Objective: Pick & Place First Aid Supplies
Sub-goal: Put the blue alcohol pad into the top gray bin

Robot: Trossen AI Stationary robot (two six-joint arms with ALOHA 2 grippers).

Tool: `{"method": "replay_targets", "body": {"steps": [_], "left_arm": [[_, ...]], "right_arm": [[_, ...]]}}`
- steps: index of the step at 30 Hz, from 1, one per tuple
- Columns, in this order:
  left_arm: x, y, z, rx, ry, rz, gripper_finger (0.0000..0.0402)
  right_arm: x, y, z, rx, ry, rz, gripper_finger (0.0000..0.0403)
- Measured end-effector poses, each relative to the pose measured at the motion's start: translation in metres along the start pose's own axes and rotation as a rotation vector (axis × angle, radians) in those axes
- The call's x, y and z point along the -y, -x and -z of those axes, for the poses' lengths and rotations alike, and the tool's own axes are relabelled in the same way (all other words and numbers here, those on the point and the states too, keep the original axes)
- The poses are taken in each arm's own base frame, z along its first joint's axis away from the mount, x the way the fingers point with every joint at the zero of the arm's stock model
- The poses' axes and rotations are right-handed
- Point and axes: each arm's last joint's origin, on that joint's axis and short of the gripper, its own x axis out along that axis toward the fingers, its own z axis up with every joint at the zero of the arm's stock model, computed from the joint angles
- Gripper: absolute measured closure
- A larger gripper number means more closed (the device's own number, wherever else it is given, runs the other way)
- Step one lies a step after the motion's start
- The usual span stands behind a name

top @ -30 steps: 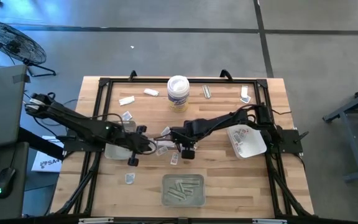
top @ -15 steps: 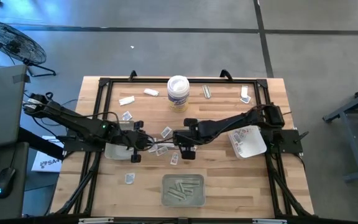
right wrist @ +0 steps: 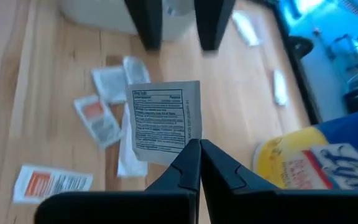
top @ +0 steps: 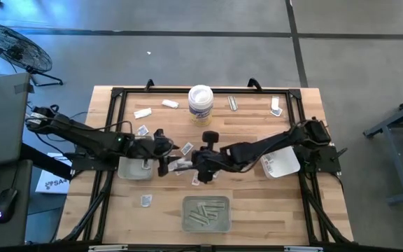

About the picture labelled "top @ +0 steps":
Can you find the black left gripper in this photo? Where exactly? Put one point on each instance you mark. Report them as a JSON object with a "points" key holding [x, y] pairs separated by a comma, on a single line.
{"points": [[149, 148]]}

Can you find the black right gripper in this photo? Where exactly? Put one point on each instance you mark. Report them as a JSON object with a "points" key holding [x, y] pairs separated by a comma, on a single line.
{"points": [[206, 159]]}

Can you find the long white bandage wrapper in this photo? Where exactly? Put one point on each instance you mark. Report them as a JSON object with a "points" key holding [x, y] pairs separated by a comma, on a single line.
{"points": [[184, 163]]}

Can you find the grey striped bandage strip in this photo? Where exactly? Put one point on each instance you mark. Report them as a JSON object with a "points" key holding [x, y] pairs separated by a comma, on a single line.
{"points": [[212, 215], [232, 103], [198, 219], [211, 203]]}

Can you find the translucent grey plastic tray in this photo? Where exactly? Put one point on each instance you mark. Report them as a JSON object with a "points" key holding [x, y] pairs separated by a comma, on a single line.
{"points": [[222, 224]]}

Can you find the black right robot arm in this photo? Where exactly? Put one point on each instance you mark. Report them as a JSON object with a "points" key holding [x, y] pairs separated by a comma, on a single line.
{"points": [[257, 147]]}

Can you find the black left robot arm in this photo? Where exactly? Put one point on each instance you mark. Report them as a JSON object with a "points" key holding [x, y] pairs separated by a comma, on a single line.
{"points": [[82, 134]]}

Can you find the small white packet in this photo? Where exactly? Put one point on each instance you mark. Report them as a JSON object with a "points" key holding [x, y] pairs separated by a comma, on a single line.
{"points": [[216, 174]]}

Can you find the white drug facts packet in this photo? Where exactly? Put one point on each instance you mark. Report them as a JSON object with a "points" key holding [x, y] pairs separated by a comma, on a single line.
{"points": [[173, 167]]}

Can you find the small grey plastic tray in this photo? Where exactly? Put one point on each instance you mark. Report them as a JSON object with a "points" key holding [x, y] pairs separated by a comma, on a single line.
{"points": [[131, 171]]}

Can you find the yellow disinfecting wipes canister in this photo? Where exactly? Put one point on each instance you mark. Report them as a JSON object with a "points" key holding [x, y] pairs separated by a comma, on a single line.
{"points": [[201, 101]]}

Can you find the white plastic tray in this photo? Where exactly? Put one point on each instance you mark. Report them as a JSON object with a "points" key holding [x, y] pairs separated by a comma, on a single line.
{"points": [[287, 162]]}

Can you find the narrow white bandage strip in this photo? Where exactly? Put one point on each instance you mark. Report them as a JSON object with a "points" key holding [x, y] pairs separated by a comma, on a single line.
{"points": [[275, 102]]}

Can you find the white printed paper sheet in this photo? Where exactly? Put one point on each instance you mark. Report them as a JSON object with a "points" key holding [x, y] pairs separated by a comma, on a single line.
{"points": [[52, 183]]}

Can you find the black bar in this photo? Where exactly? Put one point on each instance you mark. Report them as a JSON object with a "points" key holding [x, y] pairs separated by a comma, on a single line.
{"points": [[40, 159]]}

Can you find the grey box with tape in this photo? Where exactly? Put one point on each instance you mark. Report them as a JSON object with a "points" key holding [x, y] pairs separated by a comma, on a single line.
{"points": [[2, 119]]}

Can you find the black computer mouse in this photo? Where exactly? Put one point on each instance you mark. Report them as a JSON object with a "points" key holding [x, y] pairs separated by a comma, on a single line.
{"points": [[5, 206]]}

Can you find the dark grey desk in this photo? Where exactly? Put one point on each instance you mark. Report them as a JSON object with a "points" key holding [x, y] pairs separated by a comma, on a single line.
{"points": [[9, 234]]}

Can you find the black floor fan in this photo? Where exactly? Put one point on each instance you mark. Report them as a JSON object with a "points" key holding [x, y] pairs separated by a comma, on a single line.
{"points": [[14, 49]]}

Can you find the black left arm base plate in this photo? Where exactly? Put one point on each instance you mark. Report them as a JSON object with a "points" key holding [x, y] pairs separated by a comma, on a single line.
{"points": [[89, 164]]}

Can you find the black aluminium table frame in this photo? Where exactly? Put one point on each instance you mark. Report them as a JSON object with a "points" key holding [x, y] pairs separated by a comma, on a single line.
{"points": [[257, 91]]}

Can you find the silver metal bracket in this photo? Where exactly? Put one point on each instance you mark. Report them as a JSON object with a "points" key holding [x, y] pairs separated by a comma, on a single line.
{"points": [[107, 248], [303, 248]]}

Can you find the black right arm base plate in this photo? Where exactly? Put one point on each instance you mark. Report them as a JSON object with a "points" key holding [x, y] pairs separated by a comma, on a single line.
{"points": [[327, 157]]}

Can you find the blue-grey metal table frame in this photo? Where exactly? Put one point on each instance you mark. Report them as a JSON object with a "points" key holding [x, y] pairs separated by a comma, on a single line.
{"points": [[395, 157]]}

